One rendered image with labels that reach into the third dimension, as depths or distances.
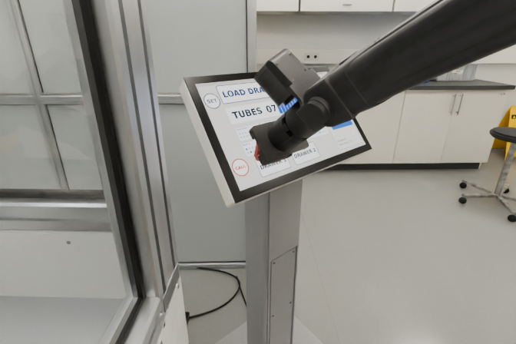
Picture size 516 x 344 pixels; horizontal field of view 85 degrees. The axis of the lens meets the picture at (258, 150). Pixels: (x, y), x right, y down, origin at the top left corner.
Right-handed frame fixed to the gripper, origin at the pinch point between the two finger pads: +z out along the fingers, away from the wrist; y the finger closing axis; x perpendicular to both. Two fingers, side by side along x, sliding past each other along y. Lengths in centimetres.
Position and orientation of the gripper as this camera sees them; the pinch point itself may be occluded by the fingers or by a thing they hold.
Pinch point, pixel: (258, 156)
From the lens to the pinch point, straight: 57.2
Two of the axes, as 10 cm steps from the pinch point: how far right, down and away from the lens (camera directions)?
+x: 4.1, 8.9, -1.9
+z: -4.6, 3.8, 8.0
